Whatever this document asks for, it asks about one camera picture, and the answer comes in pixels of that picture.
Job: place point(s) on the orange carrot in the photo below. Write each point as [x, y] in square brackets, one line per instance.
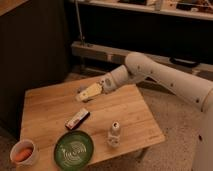
[23, 155]

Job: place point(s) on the white cup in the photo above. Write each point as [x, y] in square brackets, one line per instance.
[19, 146]

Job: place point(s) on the dark cabinet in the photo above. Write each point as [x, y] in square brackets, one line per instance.
[33, 53]

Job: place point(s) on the wooden table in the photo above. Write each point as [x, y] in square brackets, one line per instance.
[47, 109]

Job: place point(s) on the green plate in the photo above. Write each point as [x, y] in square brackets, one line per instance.
[73, 151]

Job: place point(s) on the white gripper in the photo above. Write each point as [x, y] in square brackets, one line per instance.
[108, 85]

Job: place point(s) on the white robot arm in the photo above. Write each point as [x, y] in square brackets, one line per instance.
[196, 90]

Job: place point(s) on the small white bottle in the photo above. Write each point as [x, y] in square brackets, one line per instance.
[113, 137]

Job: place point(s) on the metal shelf rail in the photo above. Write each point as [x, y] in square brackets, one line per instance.
[116, 55]

